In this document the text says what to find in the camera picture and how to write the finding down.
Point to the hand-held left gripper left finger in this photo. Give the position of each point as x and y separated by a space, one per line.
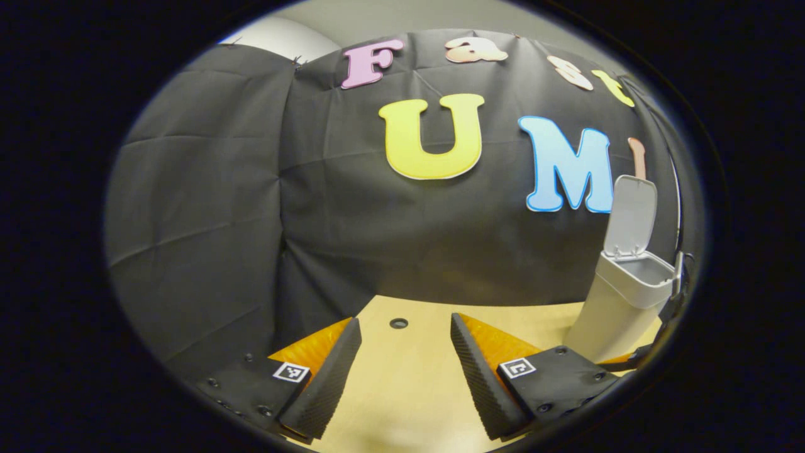
327 384

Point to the black backdrop cloth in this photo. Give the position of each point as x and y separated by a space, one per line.
220 220

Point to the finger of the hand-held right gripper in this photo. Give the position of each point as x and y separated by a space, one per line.
619 360

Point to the wooden desktop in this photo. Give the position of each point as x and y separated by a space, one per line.
409 377

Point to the white desktop garbage bin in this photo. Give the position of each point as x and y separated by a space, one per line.
622 296

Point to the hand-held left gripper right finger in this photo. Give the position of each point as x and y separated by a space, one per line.
481 384

